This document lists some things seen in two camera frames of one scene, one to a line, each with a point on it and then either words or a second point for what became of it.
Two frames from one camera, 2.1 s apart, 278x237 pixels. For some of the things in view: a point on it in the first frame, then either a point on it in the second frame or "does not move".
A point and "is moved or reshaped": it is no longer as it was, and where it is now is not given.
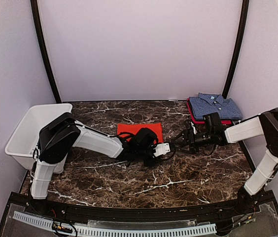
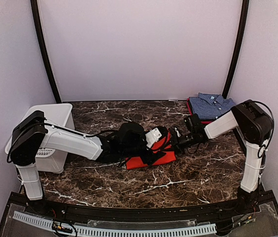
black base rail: x=18 y=200 does not move
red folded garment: x=203 y=121 does not move
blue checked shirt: x=205 y=103 does not move
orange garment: x=134 y=128 is moved or reshaped
